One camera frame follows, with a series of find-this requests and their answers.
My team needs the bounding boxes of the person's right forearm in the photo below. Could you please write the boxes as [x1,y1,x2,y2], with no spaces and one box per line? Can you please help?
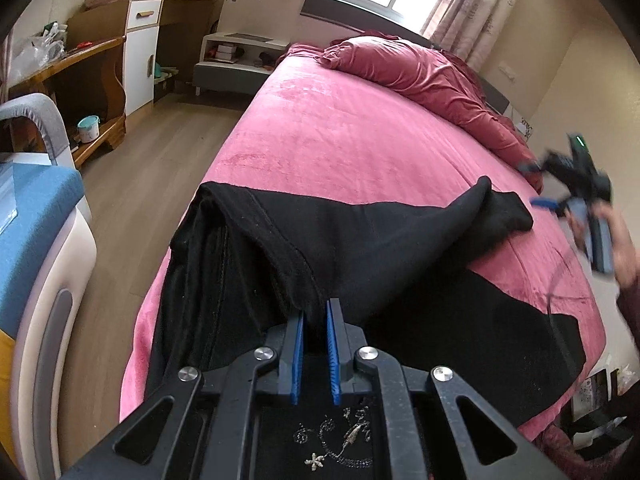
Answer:
[616,275,640,356]

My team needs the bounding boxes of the black pants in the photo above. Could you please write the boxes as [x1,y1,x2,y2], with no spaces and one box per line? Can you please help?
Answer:
[147,176,587,480]

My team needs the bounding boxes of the floral cardboard box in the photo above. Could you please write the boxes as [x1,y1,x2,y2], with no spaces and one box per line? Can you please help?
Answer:
[217,0,312,41]

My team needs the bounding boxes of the black cable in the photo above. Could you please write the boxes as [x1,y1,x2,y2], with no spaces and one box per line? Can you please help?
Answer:
[544,255,596,376]

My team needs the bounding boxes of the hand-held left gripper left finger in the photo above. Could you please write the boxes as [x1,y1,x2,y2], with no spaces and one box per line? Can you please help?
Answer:
[60,310,306,480]

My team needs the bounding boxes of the clear plastic bag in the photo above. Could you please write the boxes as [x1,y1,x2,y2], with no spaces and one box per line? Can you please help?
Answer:
[9,22,69,83]

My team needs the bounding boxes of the dark grey headboard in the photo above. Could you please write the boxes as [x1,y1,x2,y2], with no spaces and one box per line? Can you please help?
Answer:
[300,0,512,117]

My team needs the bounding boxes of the blue and white cushioned seat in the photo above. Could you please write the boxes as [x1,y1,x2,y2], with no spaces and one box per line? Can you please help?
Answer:
[0,156,99,468]

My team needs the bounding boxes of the pink bed blanket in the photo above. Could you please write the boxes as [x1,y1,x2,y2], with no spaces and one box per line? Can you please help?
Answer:
[119,42,607,441]

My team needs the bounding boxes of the red duvet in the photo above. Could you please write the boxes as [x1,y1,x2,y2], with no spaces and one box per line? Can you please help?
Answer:
[318,35,546,193]

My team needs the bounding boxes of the wooden shelf unit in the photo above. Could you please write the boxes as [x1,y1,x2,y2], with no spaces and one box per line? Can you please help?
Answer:
[66,0,215,92]

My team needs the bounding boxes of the white cabinet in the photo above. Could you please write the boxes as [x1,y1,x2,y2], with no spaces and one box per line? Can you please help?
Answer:
[122,0,164,117]

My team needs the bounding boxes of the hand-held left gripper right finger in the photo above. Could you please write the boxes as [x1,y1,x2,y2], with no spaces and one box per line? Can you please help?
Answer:
[326,299,556,480]

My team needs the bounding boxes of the person's right hand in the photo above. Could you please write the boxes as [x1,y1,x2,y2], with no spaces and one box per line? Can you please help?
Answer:
[569,202,640,287]

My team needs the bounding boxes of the white nightstand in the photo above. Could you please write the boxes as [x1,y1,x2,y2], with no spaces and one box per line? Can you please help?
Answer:
[192,31,292,97]

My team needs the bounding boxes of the floral curtain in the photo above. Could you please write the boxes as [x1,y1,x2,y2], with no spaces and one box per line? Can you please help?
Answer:
[420,0,526,73]

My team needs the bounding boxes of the grey chair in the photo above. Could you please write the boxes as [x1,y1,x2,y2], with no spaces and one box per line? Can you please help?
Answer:
[0,92,94,223]

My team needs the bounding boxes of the teal pot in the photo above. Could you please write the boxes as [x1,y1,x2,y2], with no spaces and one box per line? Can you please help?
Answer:
[76,115,101,144]

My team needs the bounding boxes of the wooden desk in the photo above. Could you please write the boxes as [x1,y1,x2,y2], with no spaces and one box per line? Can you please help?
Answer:
[9,35,129,170]

